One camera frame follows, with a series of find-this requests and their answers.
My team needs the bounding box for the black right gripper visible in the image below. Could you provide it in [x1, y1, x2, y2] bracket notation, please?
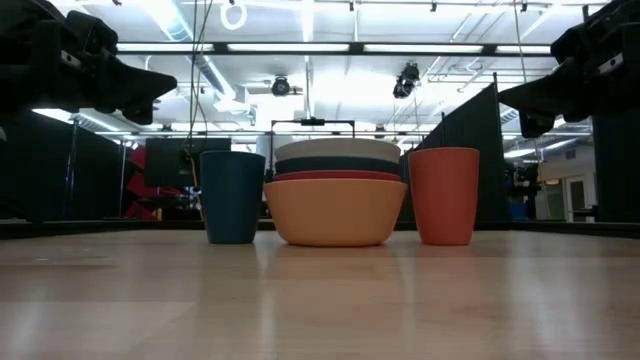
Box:
[498, 39, 636, 139]

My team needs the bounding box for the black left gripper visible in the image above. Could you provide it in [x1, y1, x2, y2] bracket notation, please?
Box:
[29, 22, 179, 126]

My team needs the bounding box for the orange cup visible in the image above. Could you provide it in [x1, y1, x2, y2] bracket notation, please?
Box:
[408, 146, 480, 247]

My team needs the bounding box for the dark blue cup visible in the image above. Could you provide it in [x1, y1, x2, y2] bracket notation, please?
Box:
[199, 150, 267, 245]

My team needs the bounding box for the white bowl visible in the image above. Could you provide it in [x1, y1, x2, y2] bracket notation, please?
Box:
[274, 137, 402, 164]

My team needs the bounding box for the dark blue-grey bowl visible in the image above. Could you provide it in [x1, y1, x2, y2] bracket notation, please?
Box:
[274, 156, 402, 176]

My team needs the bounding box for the red bowl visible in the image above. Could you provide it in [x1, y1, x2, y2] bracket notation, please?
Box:
[273, 169, 403, 183]

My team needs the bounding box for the peach orange bowl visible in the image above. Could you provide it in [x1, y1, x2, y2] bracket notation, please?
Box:
[263, 178, 409, 248]

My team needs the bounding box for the black curtain partition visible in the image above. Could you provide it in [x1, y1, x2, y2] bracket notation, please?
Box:
[399, 72, 506, 224]
[0, 112, 126, 224]

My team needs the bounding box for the black monitor screen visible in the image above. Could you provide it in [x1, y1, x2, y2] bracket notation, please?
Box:
[144, 137, 233, 189]

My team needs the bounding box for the black background equipment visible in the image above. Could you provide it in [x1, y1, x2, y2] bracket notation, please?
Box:
[504, 159, 541, 201]

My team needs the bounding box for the red chair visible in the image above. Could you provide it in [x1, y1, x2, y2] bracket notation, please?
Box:
[124, 144, 201, 221]

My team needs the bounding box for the white door with window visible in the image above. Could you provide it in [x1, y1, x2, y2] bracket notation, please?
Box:
[564, 174, 589, 221]

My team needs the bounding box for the black partition panel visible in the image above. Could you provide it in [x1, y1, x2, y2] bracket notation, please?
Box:
[592, 112, 640, 224]

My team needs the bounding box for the white pillar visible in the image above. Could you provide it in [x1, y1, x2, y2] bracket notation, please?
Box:
[255, 134, 294, 153]

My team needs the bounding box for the black ceiling spotlight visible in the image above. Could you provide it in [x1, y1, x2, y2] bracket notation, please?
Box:
[270, 74, 292, 98]
[392, 62, 421, 100]

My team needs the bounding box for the black hanging cable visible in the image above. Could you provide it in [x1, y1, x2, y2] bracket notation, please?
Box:
[185, 0, 216, 151]

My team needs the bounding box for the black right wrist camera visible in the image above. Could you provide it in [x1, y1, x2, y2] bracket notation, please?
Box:
[549, 22, 601, 64]

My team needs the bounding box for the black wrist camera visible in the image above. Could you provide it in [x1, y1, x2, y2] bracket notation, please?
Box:
[64, 9, 120, 56]
[549, 22, 601, 64]

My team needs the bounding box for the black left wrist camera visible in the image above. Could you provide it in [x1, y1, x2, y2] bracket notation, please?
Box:
[64, 9, 120, 56]

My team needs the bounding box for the white cable ring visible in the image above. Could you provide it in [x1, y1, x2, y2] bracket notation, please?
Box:
[219, 0, 249, 31]

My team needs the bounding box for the black table edge rail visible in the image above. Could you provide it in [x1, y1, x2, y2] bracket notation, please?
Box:
[0, 218, 640, 240]

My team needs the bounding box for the black overhead frame bar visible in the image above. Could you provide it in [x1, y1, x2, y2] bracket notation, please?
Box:
[115, 40, 554, 56]

